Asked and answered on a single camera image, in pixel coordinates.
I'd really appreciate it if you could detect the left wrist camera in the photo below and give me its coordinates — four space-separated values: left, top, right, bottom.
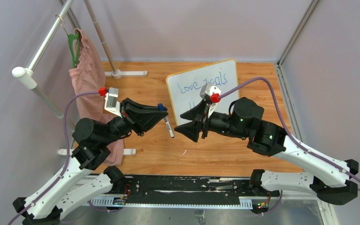
104 87 122 117

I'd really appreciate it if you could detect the white whiteboard marker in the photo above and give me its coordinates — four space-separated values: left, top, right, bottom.
164 117 175 138

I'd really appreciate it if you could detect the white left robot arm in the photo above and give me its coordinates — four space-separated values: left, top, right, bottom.
13 98 168 225

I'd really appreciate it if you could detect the yellow framed whiteboard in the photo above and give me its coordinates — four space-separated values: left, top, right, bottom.
166 59 239 126

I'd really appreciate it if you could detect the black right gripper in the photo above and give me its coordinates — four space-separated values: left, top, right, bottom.
173 100 249 143

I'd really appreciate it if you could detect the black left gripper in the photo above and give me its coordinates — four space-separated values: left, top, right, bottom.
102 97 169 145

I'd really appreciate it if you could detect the green clothes hanger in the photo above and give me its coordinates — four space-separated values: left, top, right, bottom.
67 32 80 68

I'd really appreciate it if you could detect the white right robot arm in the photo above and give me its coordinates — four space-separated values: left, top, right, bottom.
175 97 359 205

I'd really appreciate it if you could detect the silver clothes rack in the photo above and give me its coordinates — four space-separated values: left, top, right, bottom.
11 0 148 157

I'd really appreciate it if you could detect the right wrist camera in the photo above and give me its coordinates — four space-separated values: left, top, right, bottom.
200 83 221 118

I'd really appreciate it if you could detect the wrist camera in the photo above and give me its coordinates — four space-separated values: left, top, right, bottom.
104 87 122 117
200 83 221 118

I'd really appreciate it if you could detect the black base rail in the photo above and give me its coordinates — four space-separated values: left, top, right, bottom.
90 174 279 210

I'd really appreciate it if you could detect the pink hanging garment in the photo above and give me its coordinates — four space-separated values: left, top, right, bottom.
69 29 124 166

